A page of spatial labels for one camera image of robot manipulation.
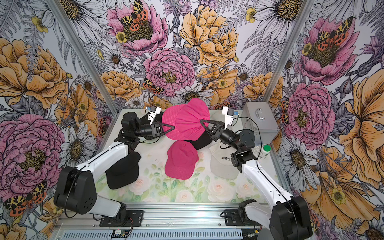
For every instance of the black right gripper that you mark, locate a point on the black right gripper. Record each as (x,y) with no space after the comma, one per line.
(217,130)

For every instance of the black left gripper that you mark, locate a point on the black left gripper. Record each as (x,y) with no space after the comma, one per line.
(157,129)

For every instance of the pink cap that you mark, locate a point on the pink cap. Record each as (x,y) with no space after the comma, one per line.
(182,159)
(187,119)

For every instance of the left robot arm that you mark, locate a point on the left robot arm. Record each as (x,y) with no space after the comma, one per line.
(76,188)

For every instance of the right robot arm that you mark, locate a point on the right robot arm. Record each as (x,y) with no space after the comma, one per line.
(287,217)

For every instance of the black cap with patch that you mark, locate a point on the black cap with patch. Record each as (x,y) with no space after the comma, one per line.
(203,141)

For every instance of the white Colorado cap front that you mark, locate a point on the white Colorado cap front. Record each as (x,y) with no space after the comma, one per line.
(221,162)

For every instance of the silver metal case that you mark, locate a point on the silver metal case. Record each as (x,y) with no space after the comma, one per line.
(258,117)

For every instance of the clear plastic bag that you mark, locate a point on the clear plastic bag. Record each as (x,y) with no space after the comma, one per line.
(256,150)

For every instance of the white bottle green lid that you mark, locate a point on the white bottle green lid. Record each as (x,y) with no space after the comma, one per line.
(264,151)

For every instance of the small circuit board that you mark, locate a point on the small circuit board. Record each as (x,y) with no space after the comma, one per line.
(119,234)

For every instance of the perforated metal tray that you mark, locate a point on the perforated metal tray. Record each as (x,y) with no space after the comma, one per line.
(164,234)

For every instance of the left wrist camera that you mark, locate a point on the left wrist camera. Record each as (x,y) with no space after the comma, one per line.
(152,112)

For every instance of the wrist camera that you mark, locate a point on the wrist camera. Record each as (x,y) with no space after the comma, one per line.
(152,112)
(229,116)

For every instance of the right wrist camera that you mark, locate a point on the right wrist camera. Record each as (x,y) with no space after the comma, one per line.
(229,116)

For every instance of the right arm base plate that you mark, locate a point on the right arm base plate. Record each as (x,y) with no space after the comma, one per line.
(234,218)

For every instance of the aluminium front rail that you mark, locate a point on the aluminium front rail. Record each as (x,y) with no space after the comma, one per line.
(162,216)

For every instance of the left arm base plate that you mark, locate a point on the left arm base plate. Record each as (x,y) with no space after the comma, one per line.
(126,219)

